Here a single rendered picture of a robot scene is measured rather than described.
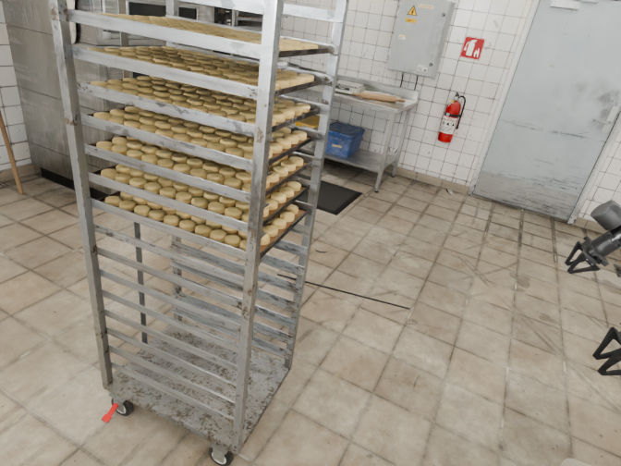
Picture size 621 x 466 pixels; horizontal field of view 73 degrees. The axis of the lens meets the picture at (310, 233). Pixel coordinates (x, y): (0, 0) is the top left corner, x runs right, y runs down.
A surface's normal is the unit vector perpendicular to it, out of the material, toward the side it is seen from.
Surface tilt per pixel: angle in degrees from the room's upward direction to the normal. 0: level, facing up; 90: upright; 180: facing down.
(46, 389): 0
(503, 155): 90
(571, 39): 90
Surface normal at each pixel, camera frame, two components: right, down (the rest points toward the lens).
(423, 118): -0.44, 0.37
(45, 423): 0.14, -0.87
